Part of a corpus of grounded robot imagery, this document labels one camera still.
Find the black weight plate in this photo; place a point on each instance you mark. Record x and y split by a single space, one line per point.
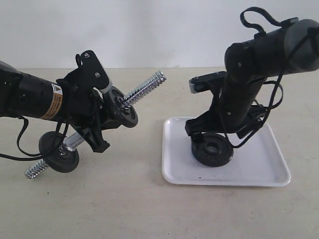
62 161
211 149
124 115

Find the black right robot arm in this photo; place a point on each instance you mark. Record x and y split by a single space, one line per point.
291 49

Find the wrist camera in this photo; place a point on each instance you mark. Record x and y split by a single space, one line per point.
91 72
210 82

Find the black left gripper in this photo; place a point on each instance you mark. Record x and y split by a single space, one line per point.
83 111

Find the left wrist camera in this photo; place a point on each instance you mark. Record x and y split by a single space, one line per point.
91 72

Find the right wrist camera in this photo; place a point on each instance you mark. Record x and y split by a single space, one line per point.
210 82

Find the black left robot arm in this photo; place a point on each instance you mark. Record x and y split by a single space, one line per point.
24 95

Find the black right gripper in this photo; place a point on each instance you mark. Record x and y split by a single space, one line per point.
229 112

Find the white plastic tray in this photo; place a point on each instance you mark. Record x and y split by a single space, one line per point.
259 162

